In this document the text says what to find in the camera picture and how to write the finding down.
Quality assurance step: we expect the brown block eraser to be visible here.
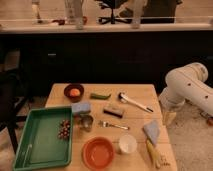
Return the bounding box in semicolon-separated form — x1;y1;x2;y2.
103;105;124;118

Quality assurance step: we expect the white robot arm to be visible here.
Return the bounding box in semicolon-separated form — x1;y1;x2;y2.
159;62;213;125

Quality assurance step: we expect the red bowl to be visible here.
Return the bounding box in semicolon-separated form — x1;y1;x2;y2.
82;137;115;171

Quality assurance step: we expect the dark bowl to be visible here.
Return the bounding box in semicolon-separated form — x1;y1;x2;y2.
64;83;84;103

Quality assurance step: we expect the blue cloth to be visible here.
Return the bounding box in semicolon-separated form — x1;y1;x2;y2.
143;120;160;146

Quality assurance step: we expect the white cup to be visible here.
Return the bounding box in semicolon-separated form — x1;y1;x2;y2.
118;134;137;154

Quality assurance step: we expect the silver fork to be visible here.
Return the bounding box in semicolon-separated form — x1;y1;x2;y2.
99;121;130;130

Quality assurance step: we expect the green pepper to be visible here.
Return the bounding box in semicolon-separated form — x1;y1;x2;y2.
90;93;111;100

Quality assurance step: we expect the metal measuring cup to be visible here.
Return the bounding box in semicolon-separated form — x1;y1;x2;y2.
79;115;93;132

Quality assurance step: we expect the blue sponge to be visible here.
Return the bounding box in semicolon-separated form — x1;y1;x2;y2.
71;102;91;115

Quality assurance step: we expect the orange fruit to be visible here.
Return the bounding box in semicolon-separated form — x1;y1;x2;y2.
69;88;81;97

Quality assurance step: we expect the red grape bunch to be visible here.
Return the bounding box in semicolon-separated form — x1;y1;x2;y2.
58;120;71;139

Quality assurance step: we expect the black office chair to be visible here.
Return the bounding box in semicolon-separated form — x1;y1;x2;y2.
95;0;130;25

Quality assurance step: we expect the green plastic tray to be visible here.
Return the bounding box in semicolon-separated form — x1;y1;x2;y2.
13;107;72;171

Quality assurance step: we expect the dark chair at left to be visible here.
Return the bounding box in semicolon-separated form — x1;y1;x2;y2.
0;50;29;152

